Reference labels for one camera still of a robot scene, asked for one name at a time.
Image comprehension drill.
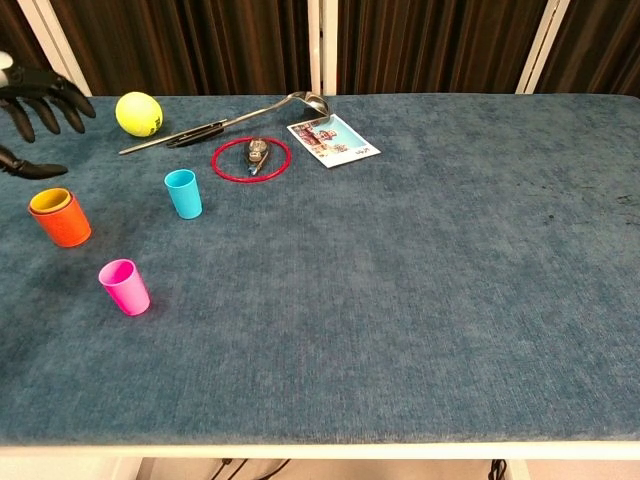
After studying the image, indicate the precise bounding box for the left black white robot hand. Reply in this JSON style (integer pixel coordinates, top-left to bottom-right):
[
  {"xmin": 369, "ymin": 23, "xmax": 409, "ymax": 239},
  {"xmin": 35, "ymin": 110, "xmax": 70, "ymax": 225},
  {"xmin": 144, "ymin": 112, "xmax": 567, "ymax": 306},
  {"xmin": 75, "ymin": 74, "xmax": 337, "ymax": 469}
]
[{"xmin": 0, "ymin": 51, "xmax": 97, "ymax": 180}]

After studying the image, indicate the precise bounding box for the yellow tennis ball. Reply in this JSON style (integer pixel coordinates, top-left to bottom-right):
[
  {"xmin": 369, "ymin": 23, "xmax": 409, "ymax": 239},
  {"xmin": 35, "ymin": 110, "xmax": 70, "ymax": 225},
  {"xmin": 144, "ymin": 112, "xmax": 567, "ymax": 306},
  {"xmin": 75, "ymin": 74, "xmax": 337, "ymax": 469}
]
[{"xmin": 115, "ymin": 91, "xmax": 164, "ymax": 138}]

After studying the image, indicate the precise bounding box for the blue table cloth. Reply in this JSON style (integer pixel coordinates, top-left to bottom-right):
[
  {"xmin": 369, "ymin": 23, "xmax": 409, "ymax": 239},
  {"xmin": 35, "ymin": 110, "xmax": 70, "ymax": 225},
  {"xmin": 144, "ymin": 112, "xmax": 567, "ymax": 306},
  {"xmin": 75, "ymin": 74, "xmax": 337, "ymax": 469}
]
[{"xmin": 0, "ymin": 93, "xmax": 640, "ymax": 446}]

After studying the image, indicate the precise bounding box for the yellow plastic cup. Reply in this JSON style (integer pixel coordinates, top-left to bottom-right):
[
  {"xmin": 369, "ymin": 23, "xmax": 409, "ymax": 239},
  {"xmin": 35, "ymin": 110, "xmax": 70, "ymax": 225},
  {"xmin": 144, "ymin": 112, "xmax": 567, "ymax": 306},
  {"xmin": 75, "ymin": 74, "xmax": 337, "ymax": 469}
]
[{"xmin": 29, "ymin": 187, "xmax": 72, "ymax": 215}]

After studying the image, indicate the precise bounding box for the white frame post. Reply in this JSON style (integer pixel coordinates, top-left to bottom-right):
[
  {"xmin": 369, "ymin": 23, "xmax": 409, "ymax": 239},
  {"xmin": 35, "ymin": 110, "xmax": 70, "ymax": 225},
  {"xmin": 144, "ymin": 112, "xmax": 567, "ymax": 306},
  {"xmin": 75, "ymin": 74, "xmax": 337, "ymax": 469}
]
[
  {"xmin": 17, "ymin": 0, "xmax": 93, "ymax": 97},
  {"xmin": 514, "ymin": 0, "xmax": 571, "ymax": 95},
  {"xmin": 307, "ymin": 0, "xmax": 339, "ymax": 96}
]

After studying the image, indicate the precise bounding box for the dark brown curtain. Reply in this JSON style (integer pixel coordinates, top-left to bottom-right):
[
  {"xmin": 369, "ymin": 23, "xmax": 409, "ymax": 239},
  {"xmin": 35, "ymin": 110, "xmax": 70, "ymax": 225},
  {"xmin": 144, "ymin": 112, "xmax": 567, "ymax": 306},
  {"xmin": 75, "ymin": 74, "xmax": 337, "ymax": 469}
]
[
  {"xmin": 537, "ymin": 0, "xmax": 640, "ymax": 95},
  {"xmin": 0, "ymin": 0, "xmax": 64, "ymax": 97},
  {"xmin": 335, "ymin": 0, "xmax": 549, "ymax": 95},
  {"xmin": 49, "ymin": 0, "xmax": 311, "ymax": 97}
]

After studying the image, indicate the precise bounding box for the pink plastic cup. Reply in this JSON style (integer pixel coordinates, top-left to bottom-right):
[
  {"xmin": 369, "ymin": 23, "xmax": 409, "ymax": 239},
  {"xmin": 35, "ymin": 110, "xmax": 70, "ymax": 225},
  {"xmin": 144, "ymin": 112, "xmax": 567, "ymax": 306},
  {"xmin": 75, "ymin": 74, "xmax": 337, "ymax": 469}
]
[{"xmin": 97, "ymin": 258, "xmax": 152, "ymax": 317}]

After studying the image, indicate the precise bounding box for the light blue plastic cup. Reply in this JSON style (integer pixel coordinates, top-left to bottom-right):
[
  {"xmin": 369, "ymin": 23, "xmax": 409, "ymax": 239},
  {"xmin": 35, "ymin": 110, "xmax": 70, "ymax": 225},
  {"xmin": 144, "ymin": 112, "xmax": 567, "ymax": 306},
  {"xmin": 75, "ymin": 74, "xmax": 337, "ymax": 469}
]
[{"xmin": 163, "ymin": 168, "xmax": 204, "ymax": 220}]

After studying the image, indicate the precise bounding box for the metal ladle with black handle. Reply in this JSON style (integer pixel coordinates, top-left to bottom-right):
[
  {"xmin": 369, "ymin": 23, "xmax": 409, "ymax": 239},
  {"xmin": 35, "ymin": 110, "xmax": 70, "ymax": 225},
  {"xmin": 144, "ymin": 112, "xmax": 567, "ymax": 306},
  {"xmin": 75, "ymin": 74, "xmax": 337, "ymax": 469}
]
[{"xmin": 166, "ymin": 90, "xmax": 331, "ymax": 150}]

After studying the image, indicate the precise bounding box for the red ring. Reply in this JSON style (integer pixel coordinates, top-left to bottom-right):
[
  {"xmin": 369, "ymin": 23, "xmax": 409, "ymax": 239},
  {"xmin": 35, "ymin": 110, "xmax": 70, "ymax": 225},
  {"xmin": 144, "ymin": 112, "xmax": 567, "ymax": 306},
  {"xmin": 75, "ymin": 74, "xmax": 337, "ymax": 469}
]
[{"xmin": 210, "ymin": 136, "xmax": 293, "ymax": 184}]

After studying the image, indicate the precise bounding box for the small metal keychain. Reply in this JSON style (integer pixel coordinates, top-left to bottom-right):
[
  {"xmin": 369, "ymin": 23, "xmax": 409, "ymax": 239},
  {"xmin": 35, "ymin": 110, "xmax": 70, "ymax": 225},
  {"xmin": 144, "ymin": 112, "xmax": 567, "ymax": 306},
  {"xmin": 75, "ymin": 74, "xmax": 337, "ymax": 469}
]
[{"xmin": 243, "ymin": 139, "xmax": 272, "ymax": 176}]

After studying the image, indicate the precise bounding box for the orange plastic cup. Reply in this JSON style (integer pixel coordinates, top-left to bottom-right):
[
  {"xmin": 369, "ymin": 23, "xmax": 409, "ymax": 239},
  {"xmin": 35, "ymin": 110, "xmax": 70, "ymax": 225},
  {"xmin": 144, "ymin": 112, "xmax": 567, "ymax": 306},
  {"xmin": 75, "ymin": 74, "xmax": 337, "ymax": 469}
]
[{"xmin": 27, "ymin": 191, "xmax": 93, "ymax": 249}]

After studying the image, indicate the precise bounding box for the photo postcard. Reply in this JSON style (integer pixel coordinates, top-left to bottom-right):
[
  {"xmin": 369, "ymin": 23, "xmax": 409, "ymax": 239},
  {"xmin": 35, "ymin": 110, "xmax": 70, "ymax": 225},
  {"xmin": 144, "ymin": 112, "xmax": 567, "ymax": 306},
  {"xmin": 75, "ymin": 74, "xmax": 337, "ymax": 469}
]
[{"xmin": 286, "ymin": 113, "xmax": 382, "ymax": 170}]

